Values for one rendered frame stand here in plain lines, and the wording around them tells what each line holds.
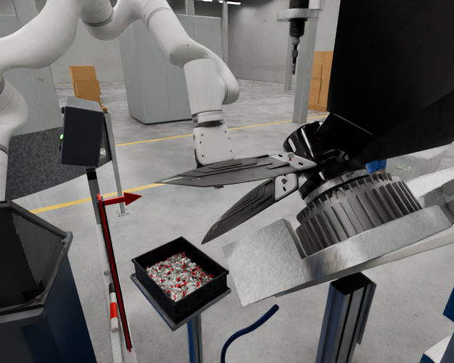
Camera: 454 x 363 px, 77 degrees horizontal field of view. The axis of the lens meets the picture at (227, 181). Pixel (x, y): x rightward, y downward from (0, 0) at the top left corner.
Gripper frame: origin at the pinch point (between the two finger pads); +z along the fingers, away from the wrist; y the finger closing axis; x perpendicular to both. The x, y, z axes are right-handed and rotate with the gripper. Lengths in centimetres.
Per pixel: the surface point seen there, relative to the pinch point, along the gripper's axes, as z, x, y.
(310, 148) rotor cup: -6.4, -27.3, 9.7
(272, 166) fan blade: -4.8, -30.2, -2.0
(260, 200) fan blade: 4.8, -14.2, 4.2
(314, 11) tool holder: -28.2, -36.2, 5.4
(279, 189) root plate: 2.6, -17.3, 7.9
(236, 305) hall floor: 89, 77, 31
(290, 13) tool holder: -28.4, -34.5, 2.1
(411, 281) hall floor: 101, 43, 146
